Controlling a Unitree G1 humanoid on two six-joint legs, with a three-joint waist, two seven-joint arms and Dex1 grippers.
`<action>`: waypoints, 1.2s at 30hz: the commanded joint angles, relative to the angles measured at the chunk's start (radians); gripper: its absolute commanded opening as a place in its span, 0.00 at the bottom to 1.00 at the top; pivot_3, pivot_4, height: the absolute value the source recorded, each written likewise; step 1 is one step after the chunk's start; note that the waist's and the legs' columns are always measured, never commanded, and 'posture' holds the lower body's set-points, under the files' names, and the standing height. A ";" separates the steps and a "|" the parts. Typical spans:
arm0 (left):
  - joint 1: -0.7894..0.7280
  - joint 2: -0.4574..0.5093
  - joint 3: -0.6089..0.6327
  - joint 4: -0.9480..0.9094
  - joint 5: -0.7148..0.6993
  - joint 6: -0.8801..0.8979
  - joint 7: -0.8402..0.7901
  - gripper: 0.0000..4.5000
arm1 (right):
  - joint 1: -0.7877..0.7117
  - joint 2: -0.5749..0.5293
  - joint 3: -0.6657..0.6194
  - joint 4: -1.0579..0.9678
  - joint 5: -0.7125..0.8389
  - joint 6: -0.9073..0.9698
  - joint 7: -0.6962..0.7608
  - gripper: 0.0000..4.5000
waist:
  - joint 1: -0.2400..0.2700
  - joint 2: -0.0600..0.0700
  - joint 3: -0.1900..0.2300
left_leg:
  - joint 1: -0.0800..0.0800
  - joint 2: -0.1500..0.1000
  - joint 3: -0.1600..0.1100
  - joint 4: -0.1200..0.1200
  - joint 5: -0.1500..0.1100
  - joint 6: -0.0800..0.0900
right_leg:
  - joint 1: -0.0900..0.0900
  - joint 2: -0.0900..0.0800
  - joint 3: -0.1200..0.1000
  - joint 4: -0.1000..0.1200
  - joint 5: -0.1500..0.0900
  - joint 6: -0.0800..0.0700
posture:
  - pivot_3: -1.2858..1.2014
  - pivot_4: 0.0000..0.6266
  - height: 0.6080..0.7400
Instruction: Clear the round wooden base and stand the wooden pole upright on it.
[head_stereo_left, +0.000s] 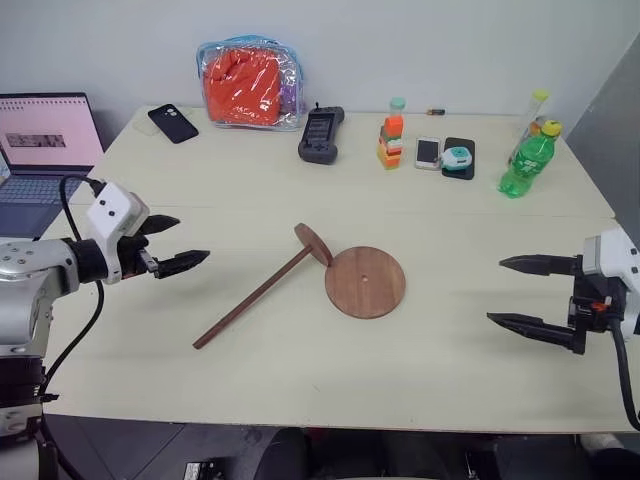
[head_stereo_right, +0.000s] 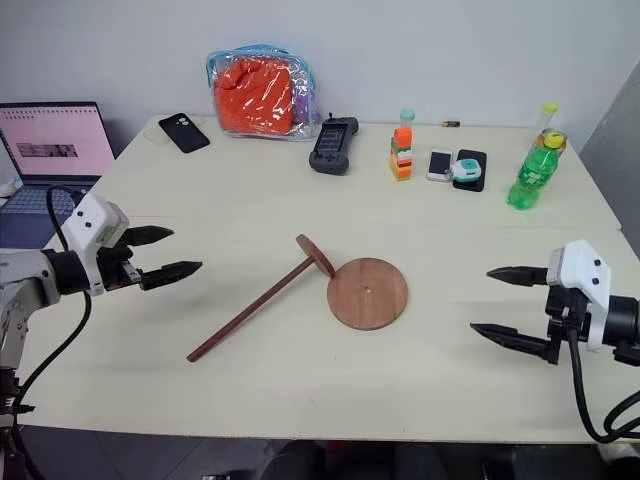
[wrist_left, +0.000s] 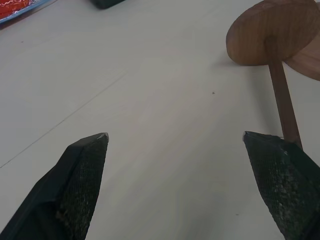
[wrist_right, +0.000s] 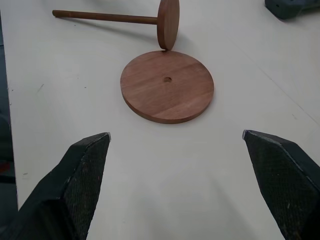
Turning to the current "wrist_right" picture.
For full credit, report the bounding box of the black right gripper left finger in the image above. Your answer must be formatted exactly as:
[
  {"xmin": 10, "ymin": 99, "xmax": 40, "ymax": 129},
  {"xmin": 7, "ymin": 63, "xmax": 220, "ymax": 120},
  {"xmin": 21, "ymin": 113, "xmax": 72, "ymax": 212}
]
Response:
[{"xmin": 0, "ymin": 131, "xmax": 112, "ymax": 240}]

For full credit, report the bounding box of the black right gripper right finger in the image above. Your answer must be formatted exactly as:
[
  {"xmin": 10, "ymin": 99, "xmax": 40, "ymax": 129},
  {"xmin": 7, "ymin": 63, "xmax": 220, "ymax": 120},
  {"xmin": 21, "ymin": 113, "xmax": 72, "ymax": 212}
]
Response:
[{"xmin": 241, "ymin": 129, "xmax": 320, "ymax": 240}]

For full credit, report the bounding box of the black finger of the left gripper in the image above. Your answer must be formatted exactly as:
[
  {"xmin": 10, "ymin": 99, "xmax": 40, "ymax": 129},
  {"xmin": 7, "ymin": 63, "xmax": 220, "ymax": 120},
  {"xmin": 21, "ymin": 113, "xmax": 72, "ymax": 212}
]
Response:
[{"xmin": 264, "ymin": 0, "xmax": 320, "ymax": 21}]

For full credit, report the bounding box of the wooden rod with disc base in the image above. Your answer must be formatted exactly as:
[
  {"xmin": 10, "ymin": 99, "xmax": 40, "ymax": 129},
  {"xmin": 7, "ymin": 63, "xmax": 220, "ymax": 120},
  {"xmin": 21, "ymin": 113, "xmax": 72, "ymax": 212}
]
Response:
[{"xmin": 52, "ymin": 0, "xmax": 181, "ymax": 52}]

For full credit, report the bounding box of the round wooden base with hole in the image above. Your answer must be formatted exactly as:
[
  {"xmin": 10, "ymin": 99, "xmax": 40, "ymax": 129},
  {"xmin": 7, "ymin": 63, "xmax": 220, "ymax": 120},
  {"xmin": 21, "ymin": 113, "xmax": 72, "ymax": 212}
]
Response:
[{"xmin": 119, "ymin": 50, "xmax": 215, "ymax": 125}]

